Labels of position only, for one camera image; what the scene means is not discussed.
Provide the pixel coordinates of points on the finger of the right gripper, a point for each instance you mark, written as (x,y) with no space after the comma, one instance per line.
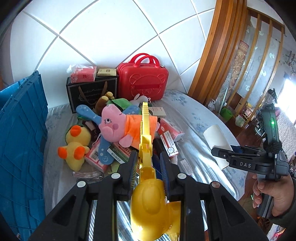
(222,153)

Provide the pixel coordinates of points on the pink white tissue box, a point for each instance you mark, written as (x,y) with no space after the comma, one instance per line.
(175,132)

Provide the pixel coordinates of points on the black gift bag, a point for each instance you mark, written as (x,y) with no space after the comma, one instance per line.
(88,93)

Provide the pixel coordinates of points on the white bunny plush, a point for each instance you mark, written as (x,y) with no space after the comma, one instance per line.
(139,99)

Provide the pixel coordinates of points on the pink pig plush orange dress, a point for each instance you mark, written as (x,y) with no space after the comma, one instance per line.
(117,127)

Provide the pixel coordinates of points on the white paper card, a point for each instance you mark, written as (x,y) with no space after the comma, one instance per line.
(157,111)

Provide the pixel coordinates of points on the beige small box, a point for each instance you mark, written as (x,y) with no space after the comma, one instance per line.
(107,72)

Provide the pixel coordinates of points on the brown bear plush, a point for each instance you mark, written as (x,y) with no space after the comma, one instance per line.
(102,102)

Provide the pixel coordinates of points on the blue dog plush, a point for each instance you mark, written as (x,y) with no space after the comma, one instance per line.
(86,113)

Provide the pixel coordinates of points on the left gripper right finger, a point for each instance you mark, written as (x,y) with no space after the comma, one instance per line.
(207,207)

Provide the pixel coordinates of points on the red hard carry case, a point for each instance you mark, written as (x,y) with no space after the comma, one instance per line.
(143,75)

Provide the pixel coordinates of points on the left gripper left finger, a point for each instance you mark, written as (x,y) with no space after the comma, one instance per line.
(70,218)

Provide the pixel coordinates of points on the red white medicine box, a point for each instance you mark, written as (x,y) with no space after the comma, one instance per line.
(169,144)

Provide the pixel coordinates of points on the green orange medicine box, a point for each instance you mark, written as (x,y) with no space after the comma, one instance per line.
(120,153)

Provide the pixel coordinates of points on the person right hand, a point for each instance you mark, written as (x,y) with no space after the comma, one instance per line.
(282,191)

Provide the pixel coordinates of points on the blue plastic storage crate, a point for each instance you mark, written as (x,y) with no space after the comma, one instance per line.
(24,111)

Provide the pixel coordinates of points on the yellow duck plush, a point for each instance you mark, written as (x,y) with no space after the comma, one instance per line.
(77,140)

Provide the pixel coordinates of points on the clear plastic clip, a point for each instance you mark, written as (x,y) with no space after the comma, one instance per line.
(88,177)

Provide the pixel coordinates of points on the green lotus leaf plush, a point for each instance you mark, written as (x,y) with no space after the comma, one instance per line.
(121,103)

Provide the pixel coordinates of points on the white cylinder roll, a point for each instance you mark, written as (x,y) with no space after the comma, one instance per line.
(215,138)

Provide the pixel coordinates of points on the pink tissue pack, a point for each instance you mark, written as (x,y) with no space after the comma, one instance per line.
(82,73)

